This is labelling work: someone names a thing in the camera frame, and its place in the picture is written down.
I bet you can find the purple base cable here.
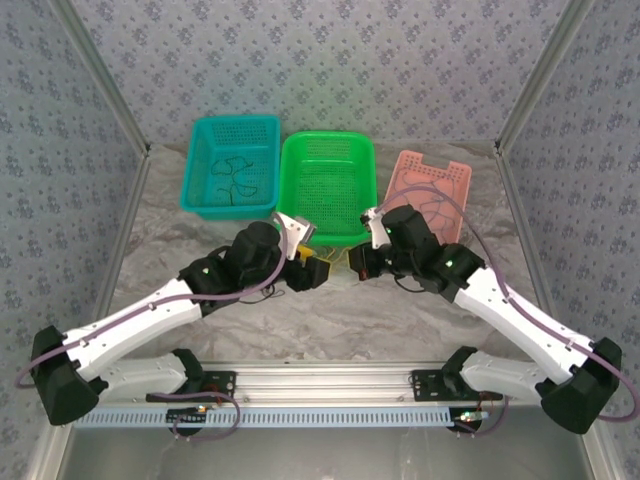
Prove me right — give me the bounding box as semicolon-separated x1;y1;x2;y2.
145;390;242;444
457;394;510;437

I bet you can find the white slotted cable duct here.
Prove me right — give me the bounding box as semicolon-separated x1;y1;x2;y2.
74;403;464;427

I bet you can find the green plastic mesh basket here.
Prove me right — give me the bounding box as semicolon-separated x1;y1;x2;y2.
274;130;378;247

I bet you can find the thin black gripper wire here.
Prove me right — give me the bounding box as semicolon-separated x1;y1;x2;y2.
393;275;429;296
238;284;287;305

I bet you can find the aluminium frame post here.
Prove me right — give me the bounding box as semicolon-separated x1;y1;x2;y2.
493;0;596;154
52;0;152;157

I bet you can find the teal plastic mesh basket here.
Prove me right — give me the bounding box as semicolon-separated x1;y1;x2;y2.
178;114;282;222

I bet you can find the small circuit board with light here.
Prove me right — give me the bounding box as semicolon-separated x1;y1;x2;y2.
166;407;210;427
452;408;490;432

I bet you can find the aluminium table edge rail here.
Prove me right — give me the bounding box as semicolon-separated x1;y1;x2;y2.
92;149;154;341
494;147;569;341

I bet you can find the thin blue cable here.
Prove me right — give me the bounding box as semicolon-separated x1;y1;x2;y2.
210;157;260;207

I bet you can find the aluminium base beam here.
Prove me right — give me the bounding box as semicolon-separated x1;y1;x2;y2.
199;362;454;407

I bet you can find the pink plastic basket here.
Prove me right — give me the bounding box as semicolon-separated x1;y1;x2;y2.
382;148;474;245

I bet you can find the black cable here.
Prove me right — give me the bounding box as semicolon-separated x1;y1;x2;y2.
392;171;464;242

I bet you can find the thin yellow cable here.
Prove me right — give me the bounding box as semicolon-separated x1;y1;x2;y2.
319;243;354;275

